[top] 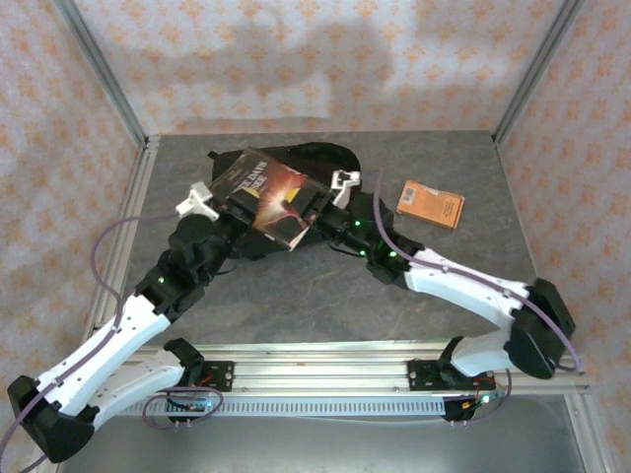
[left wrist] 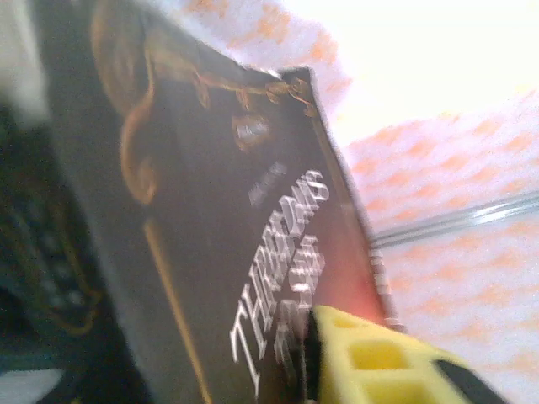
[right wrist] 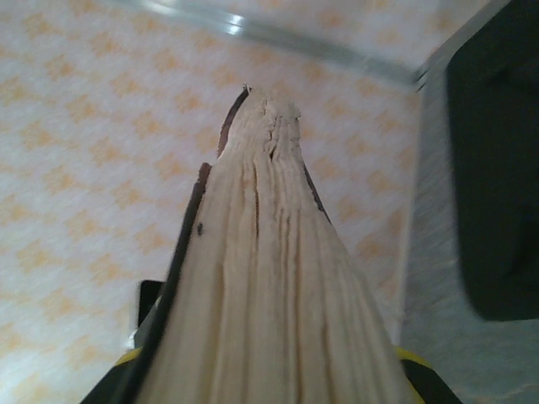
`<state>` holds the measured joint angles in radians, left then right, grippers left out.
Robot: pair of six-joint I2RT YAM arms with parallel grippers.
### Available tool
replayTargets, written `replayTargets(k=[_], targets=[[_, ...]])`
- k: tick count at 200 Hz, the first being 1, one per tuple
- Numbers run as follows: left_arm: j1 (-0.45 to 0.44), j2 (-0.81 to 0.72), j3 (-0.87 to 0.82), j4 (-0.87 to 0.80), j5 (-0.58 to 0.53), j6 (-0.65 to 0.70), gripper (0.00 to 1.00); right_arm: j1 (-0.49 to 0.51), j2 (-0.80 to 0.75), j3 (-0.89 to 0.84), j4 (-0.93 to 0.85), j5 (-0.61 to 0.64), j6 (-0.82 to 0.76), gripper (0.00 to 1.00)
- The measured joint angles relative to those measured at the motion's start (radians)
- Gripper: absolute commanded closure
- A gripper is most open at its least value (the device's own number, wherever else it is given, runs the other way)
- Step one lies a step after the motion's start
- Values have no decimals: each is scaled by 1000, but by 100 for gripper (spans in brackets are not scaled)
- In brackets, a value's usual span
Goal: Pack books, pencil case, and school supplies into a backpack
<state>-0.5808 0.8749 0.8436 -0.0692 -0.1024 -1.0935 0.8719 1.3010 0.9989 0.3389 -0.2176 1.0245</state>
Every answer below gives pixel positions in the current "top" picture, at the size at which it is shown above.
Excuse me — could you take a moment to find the Three Days To See book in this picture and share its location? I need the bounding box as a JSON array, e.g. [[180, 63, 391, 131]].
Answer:
[[209, 146, 331, 252]]

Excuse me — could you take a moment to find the black fabric backpack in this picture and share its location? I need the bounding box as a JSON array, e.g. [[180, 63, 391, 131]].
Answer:
[[206, 141, 398, 262]]

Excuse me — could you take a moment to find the orange paperback book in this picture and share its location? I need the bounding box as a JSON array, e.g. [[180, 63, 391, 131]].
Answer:
[[395, 179, 465, 231]]

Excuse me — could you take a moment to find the small lit circuit board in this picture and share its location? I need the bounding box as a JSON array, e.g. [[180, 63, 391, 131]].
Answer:
[[460, 391, 509, 410], [165, 396, 221, 415]]

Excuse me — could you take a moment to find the grey metal sheet panel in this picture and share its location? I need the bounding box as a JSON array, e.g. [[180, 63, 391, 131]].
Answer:
[[53, 397, 591, 473]]

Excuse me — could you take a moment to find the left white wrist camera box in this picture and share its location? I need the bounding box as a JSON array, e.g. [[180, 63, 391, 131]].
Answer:
[[175, 180, 221, 221]]

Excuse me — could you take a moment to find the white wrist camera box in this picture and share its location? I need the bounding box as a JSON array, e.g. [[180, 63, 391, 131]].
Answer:
[[175, 180, 221, 221], [329, 169, 364, 208]]

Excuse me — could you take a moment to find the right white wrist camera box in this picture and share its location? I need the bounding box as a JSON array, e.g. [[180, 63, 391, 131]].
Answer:
[[329, 169, 364, 208]]

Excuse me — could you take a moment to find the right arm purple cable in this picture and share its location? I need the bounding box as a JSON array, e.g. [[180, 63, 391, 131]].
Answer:
[[372, 169, 587, 426]]

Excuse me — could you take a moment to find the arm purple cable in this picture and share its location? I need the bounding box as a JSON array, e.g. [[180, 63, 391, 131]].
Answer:
[[0, 213, 224, 473], [372, 169, 587, 426]]

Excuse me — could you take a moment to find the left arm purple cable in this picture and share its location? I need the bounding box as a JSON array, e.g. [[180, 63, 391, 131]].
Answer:
[[0, 213, 224, 473]]

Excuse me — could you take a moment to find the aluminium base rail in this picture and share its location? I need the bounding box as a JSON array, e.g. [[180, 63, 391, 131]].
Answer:
[[52, 339, 591, 398]]

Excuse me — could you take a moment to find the white slotted cable duct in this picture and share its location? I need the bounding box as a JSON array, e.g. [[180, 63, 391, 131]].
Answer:
[[73, 397, 448, 418]]

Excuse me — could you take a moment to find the aluminium corner post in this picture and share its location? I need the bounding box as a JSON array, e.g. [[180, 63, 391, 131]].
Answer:
[[492, 0, 587, 147], [51, 0, 151, 149]]

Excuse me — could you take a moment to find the aluminium frame leg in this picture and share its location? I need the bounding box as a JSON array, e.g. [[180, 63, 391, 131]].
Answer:
[[564, 393, 612, 473]]

